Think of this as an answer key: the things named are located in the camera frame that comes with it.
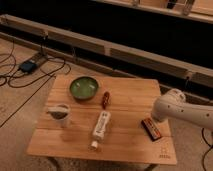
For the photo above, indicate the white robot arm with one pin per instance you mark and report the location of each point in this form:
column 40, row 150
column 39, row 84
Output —
column 173, row 104

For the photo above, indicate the small red brown object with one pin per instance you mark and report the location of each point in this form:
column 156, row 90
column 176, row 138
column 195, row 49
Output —
column 105, row 99

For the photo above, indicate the green bowl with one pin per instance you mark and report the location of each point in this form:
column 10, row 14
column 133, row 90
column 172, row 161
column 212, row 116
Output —
column 83, row 88

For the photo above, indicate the white tube bottle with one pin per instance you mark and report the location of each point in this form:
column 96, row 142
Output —
column 100, row 128

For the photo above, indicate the wooden folding table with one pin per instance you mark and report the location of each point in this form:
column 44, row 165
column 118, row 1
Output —
column 125, row 140

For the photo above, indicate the power adapter box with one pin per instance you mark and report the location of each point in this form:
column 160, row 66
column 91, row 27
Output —
column 30, row 65

